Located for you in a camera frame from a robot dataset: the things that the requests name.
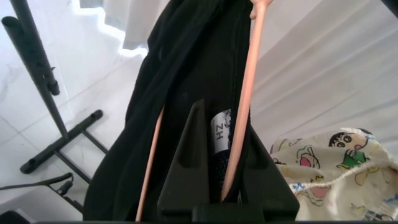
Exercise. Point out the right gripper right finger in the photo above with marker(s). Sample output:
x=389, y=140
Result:
x=267, y=186

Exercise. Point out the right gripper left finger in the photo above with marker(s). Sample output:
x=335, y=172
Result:
x=186, y=180

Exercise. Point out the cream printed garment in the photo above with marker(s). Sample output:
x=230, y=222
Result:
x=335, y=186

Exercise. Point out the pink clothes hanger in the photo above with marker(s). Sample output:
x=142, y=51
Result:
x=247, y=87

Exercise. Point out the black garment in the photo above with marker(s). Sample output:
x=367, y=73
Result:
x=192, y=56

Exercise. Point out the black clothes rack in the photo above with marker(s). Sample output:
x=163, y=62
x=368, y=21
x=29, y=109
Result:
x=34, y=62

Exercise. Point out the white curtain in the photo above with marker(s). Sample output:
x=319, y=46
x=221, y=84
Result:
x=326, y=62

